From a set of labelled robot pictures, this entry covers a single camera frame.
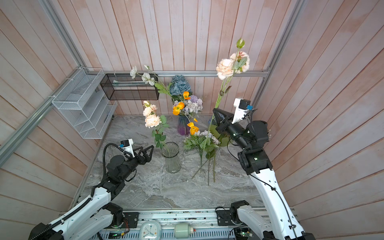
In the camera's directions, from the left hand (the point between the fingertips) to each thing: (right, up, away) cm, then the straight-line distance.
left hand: (149, 148), depth 79 cm
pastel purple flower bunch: (+25, +25, +5) cm, 35 cm away
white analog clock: (+3, -37, -10) cm, 39 cm away
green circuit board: (+49, -40, -9) cm, 64 cm away
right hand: (+31, +19, -20) cm, 41 cm away
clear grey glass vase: (+11, -1, +2) cm, 12 cm away
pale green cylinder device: (+19, -34, -16) cm, 42 cm away
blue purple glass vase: (+17, +11, +26) cm, 33 cm away
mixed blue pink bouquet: (+45, +2, +22) cm, 51 cm away
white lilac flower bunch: (+33, 0, +16) cm, 37 cm away
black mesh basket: (-24, +41, +25) cm, 53 cm away
